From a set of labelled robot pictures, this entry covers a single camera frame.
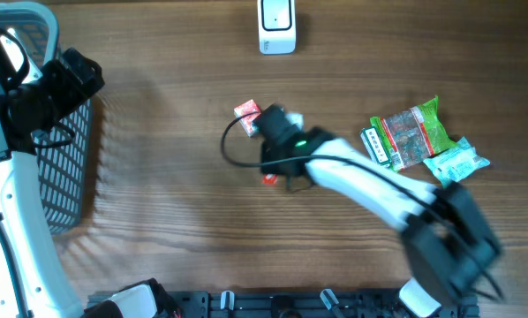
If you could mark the red drink mix sachet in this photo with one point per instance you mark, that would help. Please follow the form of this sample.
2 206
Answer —
270 179

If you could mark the mint wet wipes pack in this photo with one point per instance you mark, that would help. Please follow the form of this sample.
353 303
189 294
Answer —
456 164

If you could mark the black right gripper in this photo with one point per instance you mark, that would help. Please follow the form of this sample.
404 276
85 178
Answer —
267 153

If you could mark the green snack bag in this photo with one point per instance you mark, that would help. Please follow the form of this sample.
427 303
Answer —
413 135

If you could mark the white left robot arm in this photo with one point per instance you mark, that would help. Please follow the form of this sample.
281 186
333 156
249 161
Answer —
32 280

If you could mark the grey plastic mesh basket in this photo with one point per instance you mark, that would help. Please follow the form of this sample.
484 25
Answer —
31 41

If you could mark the black mounting rail base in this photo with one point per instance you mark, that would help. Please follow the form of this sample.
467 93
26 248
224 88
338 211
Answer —
364 303

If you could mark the red small box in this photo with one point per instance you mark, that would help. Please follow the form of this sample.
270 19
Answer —
247 112

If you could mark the green chewing gum pack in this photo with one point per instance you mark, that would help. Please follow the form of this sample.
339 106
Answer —
374 146

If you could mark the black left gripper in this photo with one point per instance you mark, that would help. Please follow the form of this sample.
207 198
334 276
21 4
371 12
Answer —
76 91

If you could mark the white barcode scanner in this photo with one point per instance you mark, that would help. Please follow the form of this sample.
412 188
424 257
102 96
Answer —
277 26

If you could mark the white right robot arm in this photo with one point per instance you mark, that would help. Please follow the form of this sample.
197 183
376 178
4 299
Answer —
448 243

